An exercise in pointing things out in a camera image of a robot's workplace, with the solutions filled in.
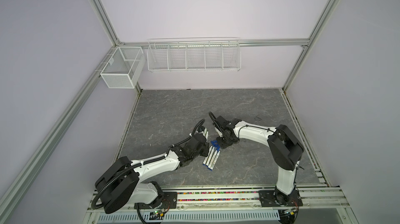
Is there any whiteboard marker pen three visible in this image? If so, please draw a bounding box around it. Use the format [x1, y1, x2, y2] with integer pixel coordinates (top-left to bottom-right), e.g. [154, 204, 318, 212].
[203, 146, 214, 166]

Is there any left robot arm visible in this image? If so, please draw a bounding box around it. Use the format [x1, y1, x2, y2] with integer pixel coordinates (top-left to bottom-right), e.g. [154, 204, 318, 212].
[91, 119, 209, 214]

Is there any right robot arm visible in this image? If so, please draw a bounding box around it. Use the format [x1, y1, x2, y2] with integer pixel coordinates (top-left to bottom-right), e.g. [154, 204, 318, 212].
[209, 112, 304, 207]

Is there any blue pen cap three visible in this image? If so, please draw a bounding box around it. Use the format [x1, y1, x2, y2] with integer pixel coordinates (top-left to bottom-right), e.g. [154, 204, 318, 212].
[211, 140, 219, 147]

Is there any whiteboard marker pen four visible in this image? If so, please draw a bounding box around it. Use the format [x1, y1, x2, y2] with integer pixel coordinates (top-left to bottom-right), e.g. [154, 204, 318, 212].
[204, 146, 218, 169]

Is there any whiteboard marker pen five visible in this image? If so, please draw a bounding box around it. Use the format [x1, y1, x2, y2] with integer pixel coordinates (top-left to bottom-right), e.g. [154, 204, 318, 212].
[207, 150, 220, 170]

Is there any white vent grille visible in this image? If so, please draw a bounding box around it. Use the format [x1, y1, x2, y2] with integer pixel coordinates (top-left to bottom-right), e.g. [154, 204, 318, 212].
[97, 209, 280, 224]

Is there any white mesh box basket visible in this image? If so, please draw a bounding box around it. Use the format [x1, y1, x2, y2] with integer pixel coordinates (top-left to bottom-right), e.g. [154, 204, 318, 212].
[101, 46, 145, 89]

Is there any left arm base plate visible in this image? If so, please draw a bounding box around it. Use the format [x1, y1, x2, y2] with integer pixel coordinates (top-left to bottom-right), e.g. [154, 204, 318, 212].
[134, 192, 178, 209]

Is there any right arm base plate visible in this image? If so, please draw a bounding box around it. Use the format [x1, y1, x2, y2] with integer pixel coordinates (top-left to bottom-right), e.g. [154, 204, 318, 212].
[258, 189, 303, 207]

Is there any white wire shelf basket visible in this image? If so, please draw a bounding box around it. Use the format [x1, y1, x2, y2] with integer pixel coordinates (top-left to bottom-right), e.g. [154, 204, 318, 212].
[147, 37, 242, 72]

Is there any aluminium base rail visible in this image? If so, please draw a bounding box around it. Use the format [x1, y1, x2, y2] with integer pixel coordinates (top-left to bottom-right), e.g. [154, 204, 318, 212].
[82, 185, 351, 216]

